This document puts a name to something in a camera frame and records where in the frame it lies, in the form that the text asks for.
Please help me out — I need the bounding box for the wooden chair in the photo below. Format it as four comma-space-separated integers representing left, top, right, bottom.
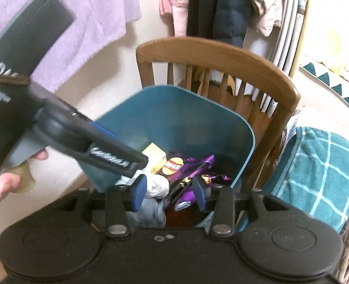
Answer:
136, 37, 302, 190

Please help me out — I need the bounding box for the beige jacket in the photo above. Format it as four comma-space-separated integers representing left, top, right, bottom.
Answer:
249, 0, 286, 38

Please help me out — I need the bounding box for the cream cloth teal triangle border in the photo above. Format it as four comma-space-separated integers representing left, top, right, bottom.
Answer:
298, 15, 349, 118

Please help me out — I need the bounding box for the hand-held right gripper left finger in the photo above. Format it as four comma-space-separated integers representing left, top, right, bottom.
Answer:
71, 174, 148, 238

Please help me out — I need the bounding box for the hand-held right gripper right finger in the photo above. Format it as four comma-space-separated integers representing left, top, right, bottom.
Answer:
192, 175, 278, 239

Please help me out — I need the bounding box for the teal plastic bin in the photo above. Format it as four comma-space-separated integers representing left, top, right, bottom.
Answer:
81, 85, 256, 229

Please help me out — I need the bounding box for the teal plaid blanket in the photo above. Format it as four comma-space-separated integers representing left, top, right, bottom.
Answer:
264, 118, 349, 235

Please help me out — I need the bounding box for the person's left hand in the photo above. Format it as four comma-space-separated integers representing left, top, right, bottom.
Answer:
0, 150, 49, 209

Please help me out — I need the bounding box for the pink garment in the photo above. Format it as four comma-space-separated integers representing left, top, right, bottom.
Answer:
159, 0, 193, 38

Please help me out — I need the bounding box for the crumpled grey plastic wrapper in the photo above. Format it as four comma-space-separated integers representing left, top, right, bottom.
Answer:
115, 169, 171, 228

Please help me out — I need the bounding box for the purple fluffy towel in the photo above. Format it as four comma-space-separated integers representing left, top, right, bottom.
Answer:
0, 0, 142, 96

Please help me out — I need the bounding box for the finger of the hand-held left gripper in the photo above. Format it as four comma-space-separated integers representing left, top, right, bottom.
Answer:
73, 112, 150, 178

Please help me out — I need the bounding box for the yellow box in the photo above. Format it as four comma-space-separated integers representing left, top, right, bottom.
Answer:
141, 151, 167, 174

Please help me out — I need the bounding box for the purple snack bag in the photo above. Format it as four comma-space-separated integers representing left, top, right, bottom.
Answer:
162, 154, 231, 212

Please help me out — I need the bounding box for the black puffer jacket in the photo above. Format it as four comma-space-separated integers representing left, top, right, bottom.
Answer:
187, 0, 257, 48

